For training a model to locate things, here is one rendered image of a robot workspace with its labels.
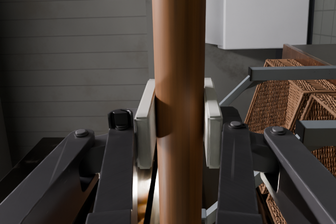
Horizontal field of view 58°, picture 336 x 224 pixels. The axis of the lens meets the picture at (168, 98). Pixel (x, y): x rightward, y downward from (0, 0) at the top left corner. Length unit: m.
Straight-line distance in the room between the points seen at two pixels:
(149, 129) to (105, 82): 3.63
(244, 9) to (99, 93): 1.98
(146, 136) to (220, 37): 2.77
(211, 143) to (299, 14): 2.91
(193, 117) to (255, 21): 2.77
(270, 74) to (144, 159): 0.96
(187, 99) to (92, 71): 3.63
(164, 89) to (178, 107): 0.01
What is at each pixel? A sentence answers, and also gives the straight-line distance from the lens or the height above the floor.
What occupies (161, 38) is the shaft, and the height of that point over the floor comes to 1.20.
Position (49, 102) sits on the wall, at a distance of 4.08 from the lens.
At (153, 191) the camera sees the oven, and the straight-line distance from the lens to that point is 1.61.
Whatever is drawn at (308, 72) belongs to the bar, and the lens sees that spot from 1.15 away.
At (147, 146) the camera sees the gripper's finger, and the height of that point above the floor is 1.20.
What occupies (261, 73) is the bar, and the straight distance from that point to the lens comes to 1.10.
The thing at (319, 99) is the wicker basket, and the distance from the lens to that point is 1.14.
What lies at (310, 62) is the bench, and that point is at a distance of 1.60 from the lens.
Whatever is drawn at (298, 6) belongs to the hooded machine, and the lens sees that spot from 3.05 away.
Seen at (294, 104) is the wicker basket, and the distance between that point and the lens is 1.78.
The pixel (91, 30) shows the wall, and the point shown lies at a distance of 3.74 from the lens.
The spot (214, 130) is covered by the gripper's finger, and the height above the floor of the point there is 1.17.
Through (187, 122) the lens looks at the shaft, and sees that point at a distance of 0.18.
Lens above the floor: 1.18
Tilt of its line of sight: 3 degrees up
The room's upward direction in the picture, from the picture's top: 91 degrees counter-clockwise
